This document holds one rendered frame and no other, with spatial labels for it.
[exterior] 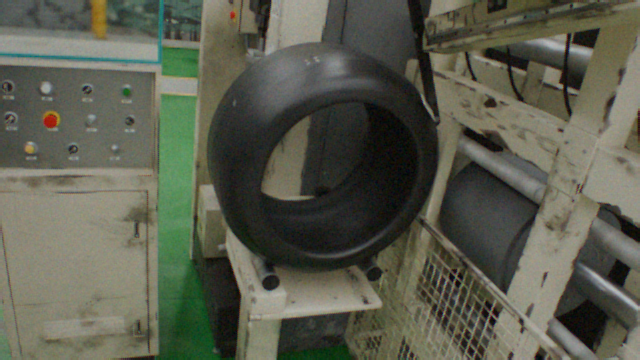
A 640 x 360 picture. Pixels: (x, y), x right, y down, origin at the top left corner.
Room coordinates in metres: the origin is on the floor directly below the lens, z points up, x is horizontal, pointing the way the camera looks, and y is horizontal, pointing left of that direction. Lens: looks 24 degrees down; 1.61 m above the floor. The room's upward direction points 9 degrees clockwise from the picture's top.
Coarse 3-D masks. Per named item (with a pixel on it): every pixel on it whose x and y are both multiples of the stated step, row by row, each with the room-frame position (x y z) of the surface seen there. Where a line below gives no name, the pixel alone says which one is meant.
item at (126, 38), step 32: (0, 0) 1.34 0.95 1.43; (32, 0) 1.37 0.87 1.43; (64, 0) 1.40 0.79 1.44; (96, 0) 1.43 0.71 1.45; (128, 0) 1.47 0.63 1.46; (160, 0) 1.50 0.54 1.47; (0, 32) 1.33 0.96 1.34; (32, 32) 1.37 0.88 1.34; (64, 32) 1.40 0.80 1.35; (96, 32) 1.43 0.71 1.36; (128, 32) 1.47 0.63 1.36; (160, 32) 1.50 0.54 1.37; (160, 64) 1.50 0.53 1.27
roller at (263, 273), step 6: (252, 252) 1.09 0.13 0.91; (252, 258) 1.07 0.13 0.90; (258, 258) 1.05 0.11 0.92; (258, 264) 1.03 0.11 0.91; (264, 264) 1.03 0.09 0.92; (270, 264) 1.03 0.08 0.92; (258, 270) 1.02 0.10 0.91; (264, 270) 1.00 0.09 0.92; (270, 270) 1.00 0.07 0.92; (264, 276) 0.98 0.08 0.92; (270, 276) 0.98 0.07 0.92; (276, 276) 0.99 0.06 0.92; (264, 282) 0.97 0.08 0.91; (270, 282) 0.98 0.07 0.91; (276, 282) 0.98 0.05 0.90; (264, 288) 0.97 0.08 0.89; (270, 288) 0.98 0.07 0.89; (276, 288) 0.98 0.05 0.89
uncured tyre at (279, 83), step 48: (288, 48) 1.18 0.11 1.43; (336, 48) 1.15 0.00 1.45; (240, 96) 1.05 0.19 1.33; (288, 96) 0.98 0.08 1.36; (336, 96) 1.01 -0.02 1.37; (384, 96) 1.05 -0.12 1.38; (240, 144) 0.96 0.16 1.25; (384, 144) 1.36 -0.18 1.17; (432, 144) 1.11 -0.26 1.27; (240, 192) 0.94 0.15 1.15; (336, 192) 1.32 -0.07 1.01; (384, 192) 1.30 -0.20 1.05; (240, 240) 0.98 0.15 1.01; (288, 240) 1.17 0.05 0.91; (336, 240) 1.20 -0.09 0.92; (384, 240) 1.08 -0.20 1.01
